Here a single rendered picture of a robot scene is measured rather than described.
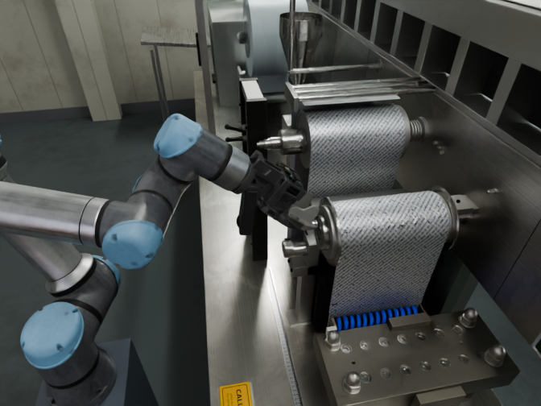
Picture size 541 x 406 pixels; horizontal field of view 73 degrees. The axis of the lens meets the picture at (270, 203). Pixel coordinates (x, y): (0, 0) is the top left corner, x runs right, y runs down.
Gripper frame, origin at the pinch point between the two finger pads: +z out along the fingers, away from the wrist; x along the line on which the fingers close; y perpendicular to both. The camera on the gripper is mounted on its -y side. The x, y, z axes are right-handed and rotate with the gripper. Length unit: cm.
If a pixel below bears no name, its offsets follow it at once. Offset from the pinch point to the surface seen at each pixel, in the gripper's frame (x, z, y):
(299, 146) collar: 20.7, -2.5, 7.2
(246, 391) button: -16.0, 9.2, -37.0
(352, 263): -7.5, 9.6, 0.6
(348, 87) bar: 26.4, 0.1, 24.5
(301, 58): 66, 2, 20
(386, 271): -7.5, 18.8, 2.8
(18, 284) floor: 117, -29, -190
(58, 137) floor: 316, -49, -207
